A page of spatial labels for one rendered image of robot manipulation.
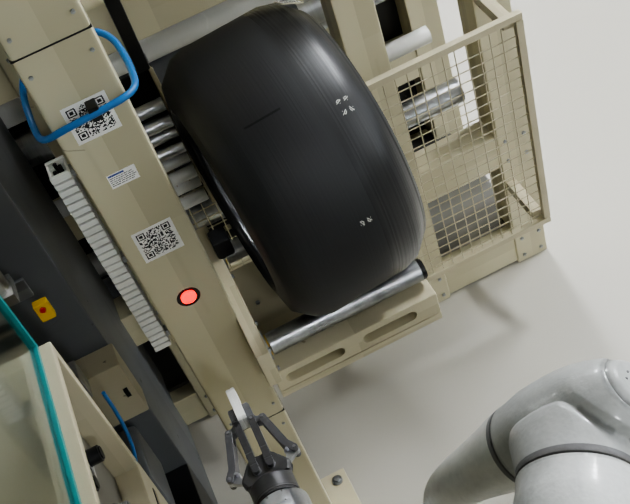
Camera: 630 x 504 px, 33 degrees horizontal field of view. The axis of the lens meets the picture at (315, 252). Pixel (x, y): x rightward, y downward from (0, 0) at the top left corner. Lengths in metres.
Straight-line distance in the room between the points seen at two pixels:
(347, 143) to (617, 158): 1.90
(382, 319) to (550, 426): 0.98
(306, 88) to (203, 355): 0.64
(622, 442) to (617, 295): 2.02
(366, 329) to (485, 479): 0.86
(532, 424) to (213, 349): 1.06
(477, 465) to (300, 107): 0.71
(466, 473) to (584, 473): 0.22
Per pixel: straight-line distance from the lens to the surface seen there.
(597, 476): 1.12
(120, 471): 2.02
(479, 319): 3.15
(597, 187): 3.45
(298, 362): 2.08
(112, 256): 1.91
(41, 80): 1.66
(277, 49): 1.80
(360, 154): 1.74
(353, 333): 2.09
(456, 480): 1.31
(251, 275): 2.34
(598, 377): 1.15
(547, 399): 1.18
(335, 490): 2.92
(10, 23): 1.61
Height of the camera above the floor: 2.48
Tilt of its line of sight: 46 degrees down
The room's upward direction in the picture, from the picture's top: 21 degrees counter-clockwise
